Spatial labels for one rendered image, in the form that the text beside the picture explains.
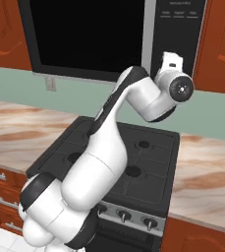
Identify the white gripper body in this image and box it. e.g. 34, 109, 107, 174
162, 50, 185, 67

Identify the black microwave oven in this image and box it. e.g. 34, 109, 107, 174
18, 0, 209, 84

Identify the black microwave door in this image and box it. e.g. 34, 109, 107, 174
18, 0, 158, 84

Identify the black stove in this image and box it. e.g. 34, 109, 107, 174
25, 115, 182, 252

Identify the silver stove knob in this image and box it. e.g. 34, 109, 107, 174
97, 204, 108, 215
143, 218, 158, 232
118, 210, 132, 224

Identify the red-brown base cupboard door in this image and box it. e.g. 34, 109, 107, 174
159, 216, 225, 252

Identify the grey microwave door handle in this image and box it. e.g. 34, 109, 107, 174
141, 0, 158, 75

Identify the red-brown wall cupboard door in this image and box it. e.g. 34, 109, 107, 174
192, 0, 225, 96

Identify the grey wall socket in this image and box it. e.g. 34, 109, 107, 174
44, 76, 57, 93

